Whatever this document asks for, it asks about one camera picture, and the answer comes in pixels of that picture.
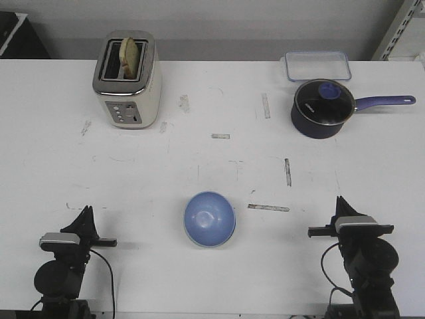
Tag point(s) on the clear plastic container blue rim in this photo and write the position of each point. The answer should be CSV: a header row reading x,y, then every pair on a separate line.
x,y
302,66

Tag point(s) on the blue bowl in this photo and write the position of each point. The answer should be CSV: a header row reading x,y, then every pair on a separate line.
x,y
209,201

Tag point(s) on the black box background left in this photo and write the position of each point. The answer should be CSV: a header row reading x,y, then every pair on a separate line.
x,y
19,39

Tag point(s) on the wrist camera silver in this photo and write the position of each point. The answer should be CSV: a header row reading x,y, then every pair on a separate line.
x,y
56,242
354,221

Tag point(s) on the white metal shelf upright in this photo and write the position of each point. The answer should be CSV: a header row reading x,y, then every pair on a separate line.
x,y
404,39

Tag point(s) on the glass pot lid blue knob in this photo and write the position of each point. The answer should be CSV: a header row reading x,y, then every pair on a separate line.
x,y
324,102

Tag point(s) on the dark blue saucepan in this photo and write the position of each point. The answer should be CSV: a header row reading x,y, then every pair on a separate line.
x,y
318,131

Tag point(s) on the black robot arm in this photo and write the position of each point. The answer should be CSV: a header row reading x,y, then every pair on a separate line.
x,y
368,261
60,280

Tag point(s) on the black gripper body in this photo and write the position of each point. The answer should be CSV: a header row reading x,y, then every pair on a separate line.
x,y
366,240
79,245

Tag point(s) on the bread slice in toaster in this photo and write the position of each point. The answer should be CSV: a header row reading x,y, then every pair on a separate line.
x,y
129,57

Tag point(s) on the cream and chrome toaster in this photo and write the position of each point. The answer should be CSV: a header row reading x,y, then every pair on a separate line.
x,y
129,103

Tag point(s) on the green bowl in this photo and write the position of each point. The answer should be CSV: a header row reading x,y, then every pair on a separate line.
x,y
209,230

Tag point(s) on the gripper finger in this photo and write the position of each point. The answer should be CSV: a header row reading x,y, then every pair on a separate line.
x,y
79,222
90,224
339,208
348,211

